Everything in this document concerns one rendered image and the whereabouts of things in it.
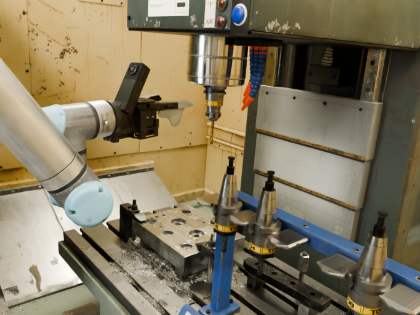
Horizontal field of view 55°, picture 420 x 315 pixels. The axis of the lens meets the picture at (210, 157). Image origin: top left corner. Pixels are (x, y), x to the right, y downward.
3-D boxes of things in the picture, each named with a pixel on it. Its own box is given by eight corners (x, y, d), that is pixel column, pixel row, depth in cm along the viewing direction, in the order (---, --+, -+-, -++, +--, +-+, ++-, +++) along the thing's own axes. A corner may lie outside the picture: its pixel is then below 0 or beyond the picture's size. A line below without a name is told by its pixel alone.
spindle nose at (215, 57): (256, 85, 109) (260, 40, 106) (220, 87, 97) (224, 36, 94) (210, 79, 119) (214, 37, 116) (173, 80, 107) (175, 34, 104)
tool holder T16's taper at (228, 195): (242, 204, 86) (245, 174, 84) (228, 209, 83) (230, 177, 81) (227, 197, 89) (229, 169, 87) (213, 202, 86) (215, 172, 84)
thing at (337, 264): (339, 282, 62) (340, 277, 62) (311, 267, 66) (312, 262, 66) (363, 269, 66) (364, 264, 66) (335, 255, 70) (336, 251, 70)
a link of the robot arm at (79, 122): (26, 149, 75) (22, 104, 72) (78, 139, 83) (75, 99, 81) (49, 158, 70) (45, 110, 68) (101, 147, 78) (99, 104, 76)
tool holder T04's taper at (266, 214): (281, 222, 78) (285, 190, 76) (267, 229, 75) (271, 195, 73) (263, 215, 81) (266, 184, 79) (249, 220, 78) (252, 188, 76)
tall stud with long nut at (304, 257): (299, 298, 109) (305, 255, 106) (291, 293, 111) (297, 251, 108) (305, 295, 111) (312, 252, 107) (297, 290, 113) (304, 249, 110)
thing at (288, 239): (284, 252, 70) (285, 248, 70) (262, 240, 74) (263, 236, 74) (309, 242, 74) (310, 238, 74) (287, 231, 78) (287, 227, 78)
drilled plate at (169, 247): (183, 273, 110) (184, 257, 109) (132, 232, 131) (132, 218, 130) (243, 250, 125) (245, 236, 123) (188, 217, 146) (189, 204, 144)
